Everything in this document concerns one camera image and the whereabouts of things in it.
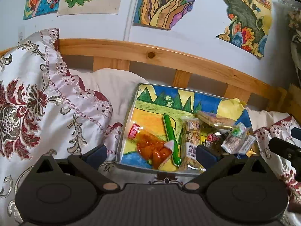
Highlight dark jerky snack packet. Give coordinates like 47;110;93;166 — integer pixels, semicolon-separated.
206;131;229;155

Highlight green white kelp snack packet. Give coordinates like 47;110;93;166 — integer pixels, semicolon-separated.
221;122;256;155

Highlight green sausage stick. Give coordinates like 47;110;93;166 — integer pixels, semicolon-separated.
163;114;182;168

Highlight rice cracker packet red letters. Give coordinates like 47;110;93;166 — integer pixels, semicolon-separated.
194;110;235;130

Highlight mixed nuts snack packet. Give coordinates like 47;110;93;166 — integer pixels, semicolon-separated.
179;117;204;171

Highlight orange dried fruit packet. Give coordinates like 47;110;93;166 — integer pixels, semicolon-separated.
127;122;174;170

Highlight gold foil snack packet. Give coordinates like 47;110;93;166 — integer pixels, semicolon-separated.
247;143;258;157

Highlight yellow candy box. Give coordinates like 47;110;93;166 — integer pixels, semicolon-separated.
201;127;215;145

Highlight white floral embroidered bedspread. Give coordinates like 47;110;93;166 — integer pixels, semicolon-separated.
1;29;300;225

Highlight wooden bed headboard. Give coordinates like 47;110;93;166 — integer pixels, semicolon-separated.
56;39;300;120

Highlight cream pillow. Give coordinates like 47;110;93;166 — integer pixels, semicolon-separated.
70;68;148;128

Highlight grey tray with dinosaur drawing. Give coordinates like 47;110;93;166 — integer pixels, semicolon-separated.
116;84;252;176

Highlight torn bird landscape drawing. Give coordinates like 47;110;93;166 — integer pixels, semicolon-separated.
216;0;272;58

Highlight colourful swirl fish drawing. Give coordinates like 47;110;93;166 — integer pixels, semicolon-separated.
134;0;195;30

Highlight white wall pipe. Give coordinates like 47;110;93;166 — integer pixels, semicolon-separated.
123;0;137;41

